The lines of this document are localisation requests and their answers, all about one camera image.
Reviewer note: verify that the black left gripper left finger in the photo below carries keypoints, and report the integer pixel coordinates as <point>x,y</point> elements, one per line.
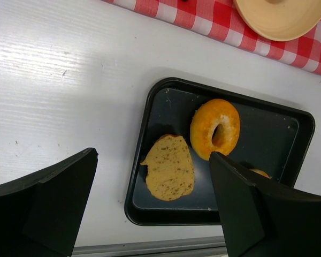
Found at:
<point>41,213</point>

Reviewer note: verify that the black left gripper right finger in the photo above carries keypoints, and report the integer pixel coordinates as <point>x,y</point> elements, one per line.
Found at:
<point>261,217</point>

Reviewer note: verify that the orange ring donut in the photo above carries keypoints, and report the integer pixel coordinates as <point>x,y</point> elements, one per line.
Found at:
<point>215,127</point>

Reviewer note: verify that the flat brown bread slice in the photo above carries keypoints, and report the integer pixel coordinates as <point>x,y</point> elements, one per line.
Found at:
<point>170,169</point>

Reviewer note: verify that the small round bun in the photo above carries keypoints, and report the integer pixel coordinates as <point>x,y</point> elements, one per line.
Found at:
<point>260,172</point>

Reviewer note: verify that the black baking tray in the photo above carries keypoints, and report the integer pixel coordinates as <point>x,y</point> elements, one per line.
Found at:
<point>273,138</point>

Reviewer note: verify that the red checkered cloth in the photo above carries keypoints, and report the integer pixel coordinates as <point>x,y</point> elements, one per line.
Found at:
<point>221,21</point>

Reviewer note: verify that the beige round plate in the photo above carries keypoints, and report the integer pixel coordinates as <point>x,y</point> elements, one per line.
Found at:
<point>280,20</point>

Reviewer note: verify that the aluminium front rail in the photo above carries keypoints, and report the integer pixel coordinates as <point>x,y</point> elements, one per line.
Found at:
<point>207,246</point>

